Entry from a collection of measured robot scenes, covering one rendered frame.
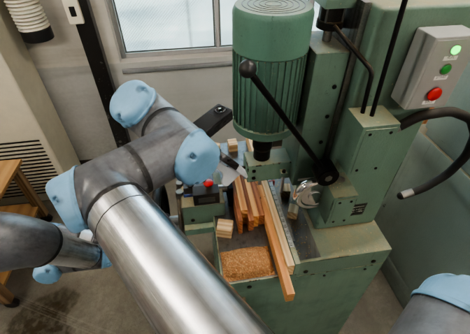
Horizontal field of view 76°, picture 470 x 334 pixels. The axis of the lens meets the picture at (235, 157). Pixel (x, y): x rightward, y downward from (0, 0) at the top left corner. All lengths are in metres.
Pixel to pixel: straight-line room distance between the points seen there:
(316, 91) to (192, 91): 1.53
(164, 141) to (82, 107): 1.95
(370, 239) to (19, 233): 0.98
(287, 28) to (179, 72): 1.55
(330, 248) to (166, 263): 0.84
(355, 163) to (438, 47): 0.29
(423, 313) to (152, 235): 0.24
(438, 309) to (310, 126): 0.58
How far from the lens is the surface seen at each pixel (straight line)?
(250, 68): 0.58
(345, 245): 1.11
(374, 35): 0.71
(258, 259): 0.87
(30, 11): 1.95
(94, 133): 2.46
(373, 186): 1.03
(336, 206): 0.87
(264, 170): 0.92
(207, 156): 0.42
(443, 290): 0.33
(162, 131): 0.43
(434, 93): 0.77
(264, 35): 0.65
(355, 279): 1.27
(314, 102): 0.77
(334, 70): 0.75
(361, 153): 0.76
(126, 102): 0.49
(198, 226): 1.01
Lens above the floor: 1.68
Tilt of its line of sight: 42 degrees down
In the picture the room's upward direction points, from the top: straight up
